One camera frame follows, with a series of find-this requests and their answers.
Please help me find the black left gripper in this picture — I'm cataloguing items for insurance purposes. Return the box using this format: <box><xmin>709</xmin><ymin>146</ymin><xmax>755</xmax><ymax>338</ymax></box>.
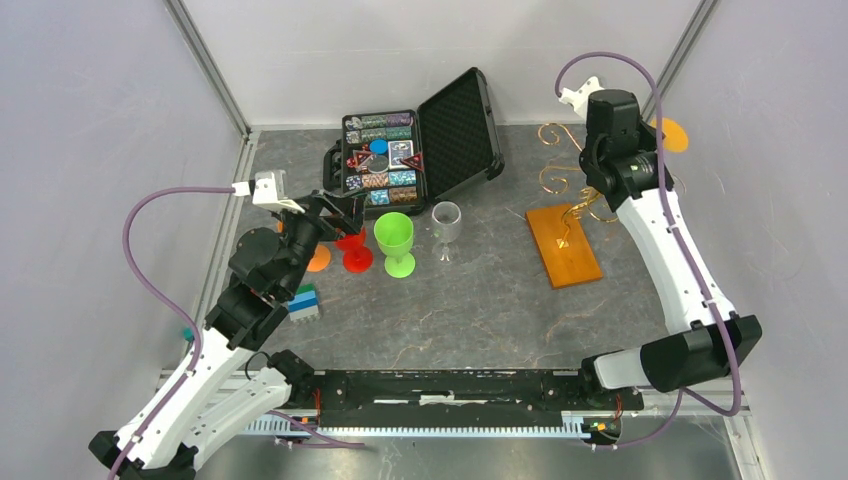
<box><xmin>273</xmin><ymin>186</ymin><xmax>368</xmax><ymax>296</ymax></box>

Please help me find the red wine glass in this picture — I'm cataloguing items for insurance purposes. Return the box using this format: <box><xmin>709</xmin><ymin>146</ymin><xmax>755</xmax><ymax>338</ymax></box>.
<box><xmin>334</xmin><ymin>227</ymin><xmax>373</xmax><ymax>274</ymax></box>

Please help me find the green wine glass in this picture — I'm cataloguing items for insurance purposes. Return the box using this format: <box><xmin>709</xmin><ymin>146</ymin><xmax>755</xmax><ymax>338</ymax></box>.
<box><xmin>374</xmin><ymin>212</ymin><xmax>416</xmax><ymax>279</ymax></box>

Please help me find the orange wine glass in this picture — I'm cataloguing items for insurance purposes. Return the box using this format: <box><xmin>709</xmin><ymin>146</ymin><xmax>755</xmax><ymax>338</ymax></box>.
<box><xmin>277</xmin><ymin>220</ymin><xmax>331</xmax><ymax>273</ymax></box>

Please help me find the clear wine glass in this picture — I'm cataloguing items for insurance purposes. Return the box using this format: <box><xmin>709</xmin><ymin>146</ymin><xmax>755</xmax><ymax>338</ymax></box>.
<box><xmin>431</xmin><ymin>201</ymin><xmax>462</xmax><ymax>262</ymax></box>

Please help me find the yellow wine glass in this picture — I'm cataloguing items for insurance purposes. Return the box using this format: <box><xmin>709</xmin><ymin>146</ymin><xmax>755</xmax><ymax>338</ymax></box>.
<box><xmin>660</xmin><ymin>117</ymin><xmax>690</xmax><ymax>154</ymax></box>

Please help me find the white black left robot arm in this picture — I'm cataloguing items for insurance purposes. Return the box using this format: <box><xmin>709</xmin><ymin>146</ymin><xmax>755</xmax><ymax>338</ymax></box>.
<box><xmin>89</xmin><ymin>190</ymin><xmax>364</xmax><ymax>479</ymax></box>

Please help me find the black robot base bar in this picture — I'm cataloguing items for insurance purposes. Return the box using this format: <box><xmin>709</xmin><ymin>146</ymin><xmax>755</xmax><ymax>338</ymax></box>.
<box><xmin>282</xmin><ymin>369</ymin><xmax>644</xmax><ymax>428</ymax></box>

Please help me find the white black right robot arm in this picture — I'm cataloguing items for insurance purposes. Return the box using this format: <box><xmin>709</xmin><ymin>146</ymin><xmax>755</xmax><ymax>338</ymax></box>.
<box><xmin>574</xmin><ymin>87</ymin><xmax>762</xmax><ymax>408</ymax></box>

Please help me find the wooden rack base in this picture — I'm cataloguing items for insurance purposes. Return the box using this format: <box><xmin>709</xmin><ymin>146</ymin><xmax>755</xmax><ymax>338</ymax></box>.
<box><xmin>525</xmin><ymin>204</ymin><xmax>603</xmax><ymax>289</ymax></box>

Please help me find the black poker chip case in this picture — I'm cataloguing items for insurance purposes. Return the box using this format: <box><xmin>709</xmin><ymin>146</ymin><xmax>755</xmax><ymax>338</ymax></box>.
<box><xmin>322</xmin><ymin>67</ymin><xmax>505</xmax><ymax>219</ymax></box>

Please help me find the blue round chip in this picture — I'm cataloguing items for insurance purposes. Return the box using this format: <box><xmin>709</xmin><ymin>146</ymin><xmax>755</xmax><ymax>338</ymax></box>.
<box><xmin>368</xmin><ymin>138</ymin><xmax>389</xmax><ymax>155</ymax></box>

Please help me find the playing card deck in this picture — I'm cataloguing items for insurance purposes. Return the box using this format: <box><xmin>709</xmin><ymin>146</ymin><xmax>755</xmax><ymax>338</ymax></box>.
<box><xmin>387</xmin><ymin>140</ymin><xmax>414</xmax><ymax>170</ymax></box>

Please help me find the blue green toy block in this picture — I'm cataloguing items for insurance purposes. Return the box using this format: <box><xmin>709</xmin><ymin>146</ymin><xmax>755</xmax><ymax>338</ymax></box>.
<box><xmin>287</xmin><ymin>284</ymin><xmax>321</xmax><ymax>323</ymax></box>

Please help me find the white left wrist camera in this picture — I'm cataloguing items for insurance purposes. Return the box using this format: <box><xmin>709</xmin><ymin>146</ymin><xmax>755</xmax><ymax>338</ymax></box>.
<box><xmin>231</xmin><ymin>169</ymin><xmax>306</xmax><ymax>214</ymax></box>

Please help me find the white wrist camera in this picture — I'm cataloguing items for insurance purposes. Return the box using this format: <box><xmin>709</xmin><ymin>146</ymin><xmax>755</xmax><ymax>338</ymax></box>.
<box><xmin>231</xmin><ymin>169</ymin><xmax>306</xmax><ymax>214</ymax></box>
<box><xmin>559</xmin><ymin>76</ymin><xmax>604</xmax><ymax>121</ymax></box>

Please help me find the gold wire glass rack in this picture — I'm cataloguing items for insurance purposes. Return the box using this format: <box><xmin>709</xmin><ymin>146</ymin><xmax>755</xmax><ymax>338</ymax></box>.
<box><xmin>537</xmin><ymin>122</ymin><xmax>619</xmax><ymax>249</ymax></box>

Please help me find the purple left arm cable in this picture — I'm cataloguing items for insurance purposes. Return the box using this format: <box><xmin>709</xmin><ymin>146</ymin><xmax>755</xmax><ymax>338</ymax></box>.
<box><xmin>107</xmin><ymin>186</ymin><xmax>368</xmax><ymax>480</ymax></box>

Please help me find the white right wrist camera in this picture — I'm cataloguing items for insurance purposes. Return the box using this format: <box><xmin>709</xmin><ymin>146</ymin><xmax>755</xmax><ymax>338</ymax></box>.
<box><xmin>559</xmin><ymin>76</ymin><xmax>604</xmax><ymax>121</ymax></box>

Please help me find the slotted aluminium rail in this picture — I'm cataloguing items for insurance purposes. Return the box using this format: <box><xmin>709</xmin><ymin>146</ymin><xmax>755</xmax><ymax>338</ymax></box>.
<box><xmin>241</xmin><ymin>414</ymin><xmax>591</xmax><ymax>440</ymax></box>

